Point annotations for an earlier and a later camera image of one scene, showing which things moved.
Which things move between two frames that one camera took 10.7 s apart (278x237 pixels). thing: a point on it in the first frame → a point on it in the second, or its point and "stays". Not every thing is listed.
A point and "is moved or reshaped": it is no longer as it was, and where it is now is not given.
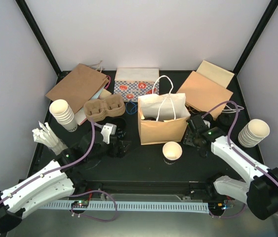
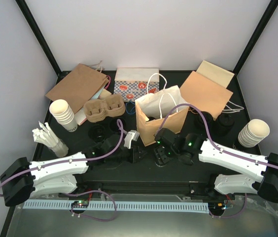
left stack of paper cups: x=64 y=113 stays
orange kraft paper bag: x=162 y=116 is moved or reshaped
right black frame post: x=234 y=87 stays
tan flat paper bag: x=215 y=73 stays
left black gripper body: x=112 y=152 → x=128 y=157
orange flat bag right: x=201 y=93 stays
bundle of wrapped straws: x=45 y=136 stays
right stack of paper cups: x=253 y=133 stays
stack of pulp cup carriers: x=97 y=109 stays
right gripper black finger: x=189 y=139 → x=161 y=156
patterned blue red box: x=131 y=83 stays
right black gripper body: x=196 y=142 → x=172 y=151
